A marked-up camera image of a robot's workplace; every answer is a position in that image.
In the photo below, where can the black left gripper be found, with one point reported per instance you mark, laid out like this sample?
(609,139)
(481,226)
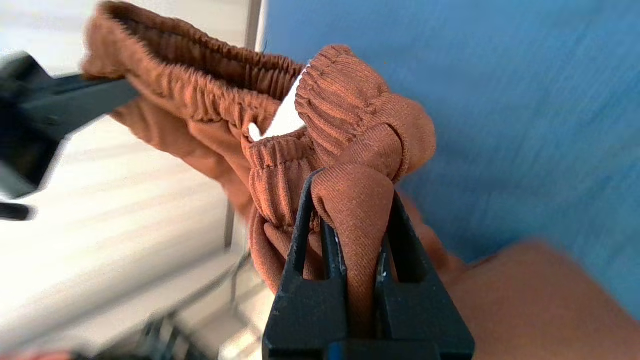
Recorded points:
(20,125)

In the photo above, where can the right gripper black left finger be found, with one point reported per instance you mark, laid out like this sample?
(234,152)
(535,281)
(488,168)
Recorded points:
(310,310)

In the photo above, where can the blue bed sheet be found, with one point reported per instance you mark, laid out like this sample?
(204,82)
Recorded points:
(500,100)

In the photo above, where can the rust brown garment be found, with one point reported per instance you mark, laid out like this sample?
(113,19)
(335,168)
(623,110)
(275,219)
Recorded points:
(350,125)

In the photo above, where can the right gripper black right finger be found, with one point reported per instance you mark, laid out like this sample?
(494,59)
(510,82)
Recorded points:
(420,310)

